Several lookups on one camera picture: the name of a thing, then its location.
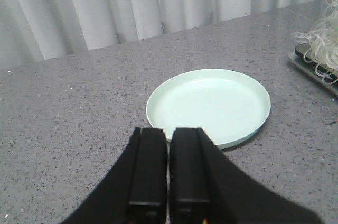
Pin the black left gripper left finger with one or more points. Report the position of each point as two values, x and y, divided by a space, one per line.
135 188

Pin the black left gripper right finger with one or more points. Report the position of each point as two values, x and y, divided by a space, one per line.
206 187

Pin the white vermicelli noodle bundle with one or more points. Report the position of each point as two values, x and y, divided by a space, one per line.
318 46

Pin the light green round plate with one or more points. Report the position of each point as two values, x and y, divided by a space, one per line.
228 105

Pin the black silver kitchen scale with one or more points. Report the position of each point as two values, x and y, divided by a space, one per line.
320 73

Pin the white pleated curtain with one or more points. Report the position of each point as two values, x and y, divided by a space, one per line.
36 30

